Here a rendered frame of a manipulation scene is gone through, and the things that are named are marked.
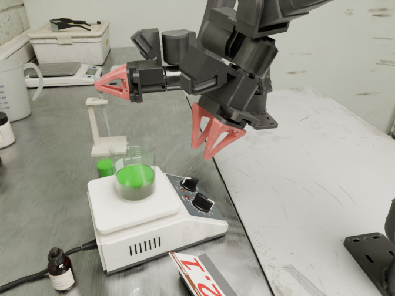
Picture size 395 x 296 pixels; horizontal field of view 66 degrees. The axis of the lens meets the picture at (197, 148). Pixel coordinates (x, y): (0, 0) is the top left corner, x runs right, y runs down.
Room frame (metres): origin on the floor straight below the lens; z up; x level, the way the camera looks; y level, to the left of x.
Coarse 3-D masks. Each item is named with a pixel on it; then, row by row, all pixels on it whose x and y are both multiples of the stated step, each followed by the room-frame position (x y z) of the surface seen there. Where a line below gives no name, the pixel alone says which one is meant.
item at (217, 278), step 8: (192, 256) 0.31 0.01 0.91; (200, 256) 0.31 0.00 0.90; (176, 264) 0.27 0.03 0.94; (208, 264) 0.30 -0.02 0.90; (208, 272) 0.29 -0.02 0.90; (216, 272) 0.29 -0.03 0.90; (184, 280) 0.27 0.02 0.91; (216, 280) 0.27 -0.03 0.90; (224, 280) 0.27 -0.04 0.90; (192, 288) 0.23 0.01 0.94; (224, 288) 0.26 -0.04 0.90
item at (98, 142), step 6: (90, 102) 0.63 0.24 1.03; (96, 102) 0.63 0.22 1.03; (102, 102) 0.63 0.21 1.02; (90, 108) 0.64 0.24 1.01; (90, 114) 0.64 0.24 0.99; (90, 120) 0.64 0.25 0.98; (96, 126) 0.64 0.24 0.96; (96, 132) 0.64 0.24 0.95; (96, 138) 0.64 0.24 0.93; (102, 138) 0.68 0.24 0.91; (108, 138) 0.68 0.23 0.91; (114, 138) 0.68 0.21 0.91; (96, 144) 0.64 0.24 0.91; (102, 144) 0.65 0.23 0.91; (108, 144) 0.65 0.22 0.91
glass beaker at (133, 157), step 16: (112, 144) 0.37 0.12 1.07; (128, 144) 0.39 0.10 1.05; (144, 144) 0.39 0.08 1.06; (112, 160) 0.35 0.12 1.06; (128, 160) 0.34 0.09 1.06; (144, 160) 0.34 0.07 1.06; (128, 176) 0.34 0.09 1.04; (144, 176) 0.34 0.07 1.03; (128, 192) 0.34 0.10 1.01; (144, 192) 0.34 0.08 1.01
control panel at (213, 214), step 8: (168, 176) 0.44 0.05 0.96; (176, 176) 0.45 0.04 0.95; (176, 184) 0.42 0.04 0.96; (176, 192) 0.39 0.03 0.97; (184, 192) 0.40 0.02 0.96; (192, 192) 0.41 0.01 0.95; (200, 192) 0.43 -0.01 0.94; (184, 200) 0.37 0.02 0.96; (192, 200) 0.39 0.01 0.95; (192, 208) 0.36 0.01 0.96; (216, 208) 0.39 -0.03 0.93; (200, 216) 0.35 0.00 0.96; (208, 216) 0.35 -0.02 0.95; (216, 216) 0.36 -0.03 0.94
